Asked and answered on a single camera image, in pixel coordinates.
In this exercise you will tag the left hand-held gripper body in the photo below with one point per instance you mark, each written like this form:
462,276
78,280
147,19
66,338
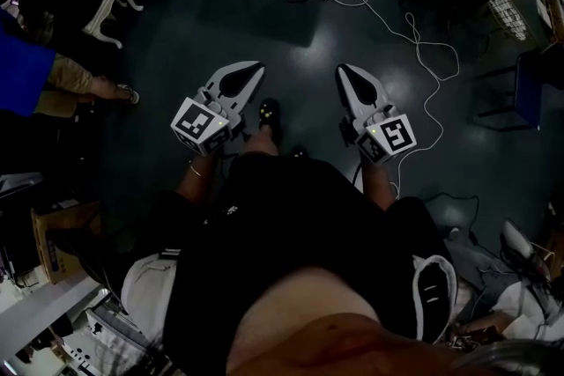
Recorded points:
194,123

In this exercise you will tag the blue chair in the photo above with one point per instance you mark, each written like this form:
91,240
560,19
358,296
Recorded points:
533,88

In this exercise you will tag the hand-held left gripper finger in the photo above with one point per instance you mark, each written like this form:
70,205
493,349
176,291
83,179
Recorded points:
249,97
216,79

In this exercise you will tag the person's left leg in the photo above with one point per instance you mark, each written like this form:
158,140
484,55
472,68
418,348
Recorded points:
261,142

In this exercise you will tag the person's black t-shirt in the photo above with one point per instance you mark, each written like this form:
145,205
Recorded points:
308,211

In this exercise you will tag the person's right black shoe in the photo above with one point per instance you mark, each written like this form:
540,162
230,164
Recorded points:
299,152

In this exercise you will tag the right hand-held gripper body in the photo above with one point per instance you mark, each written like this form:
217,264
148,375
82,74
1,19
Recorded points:
396,136

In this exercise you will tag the cardboard box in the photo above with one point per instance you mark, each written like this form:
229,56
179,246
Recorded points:
57,251

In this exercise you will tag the white workbench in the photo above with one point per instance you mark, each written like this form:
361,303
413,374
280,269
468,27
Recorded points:
44,308

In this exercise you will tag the person's black shoe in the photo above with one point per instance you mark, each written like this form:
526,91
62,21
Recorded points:
299,152
269,114

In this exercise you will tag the black white-edged shoulder pad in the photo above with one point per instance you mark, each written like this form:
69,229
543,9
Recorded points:
434,299

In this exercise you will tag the person's left black shoe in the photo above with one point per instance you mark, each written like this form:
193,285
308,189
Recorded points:
269,114

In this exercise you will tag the person's left forearm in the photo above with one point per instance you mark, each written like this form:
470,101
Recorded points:
198,185

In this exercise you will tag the person's right forearm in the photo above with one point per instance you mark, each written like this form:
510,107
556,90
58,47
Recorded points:
379,185

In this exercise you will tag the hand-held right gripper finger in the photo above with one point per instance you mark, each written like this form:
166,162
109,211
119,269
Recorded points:
379,90
354,101

